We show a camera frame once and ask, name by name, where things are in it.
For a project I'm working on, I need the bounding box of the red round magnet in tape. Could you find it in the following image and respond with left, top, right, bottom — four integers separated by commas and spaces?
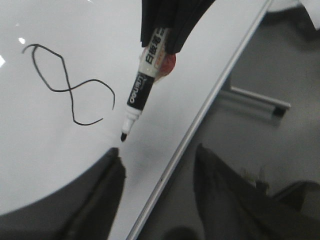
154, 54, 177, 83

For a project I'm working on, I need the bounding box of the black and white whiteboard marker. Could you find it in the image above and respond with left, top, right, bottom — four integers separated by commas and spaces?
120, 27, 170, 142

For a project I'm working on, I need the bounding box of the white whiteboard with aluminium frame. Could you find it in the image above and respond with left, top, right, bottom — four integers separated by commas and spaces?
0, 0, 270, 240

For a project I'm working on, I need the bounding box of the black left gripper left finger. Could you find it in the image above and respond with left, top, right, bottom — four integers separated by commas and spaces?
0, 147, 126, 240

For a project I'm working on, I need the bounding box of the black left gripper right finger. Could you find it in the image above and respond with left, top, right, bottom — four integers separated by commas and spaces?
193, 145, 320, 240

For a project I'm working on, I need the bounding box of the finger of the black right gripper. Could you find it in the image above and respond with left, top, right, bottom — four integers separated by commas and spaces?
140, 0, 215, 53

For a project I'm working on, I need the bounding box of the grey metal stand bar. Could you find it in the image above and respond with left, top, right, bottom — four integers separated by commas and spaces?
219, 84, 292, 126

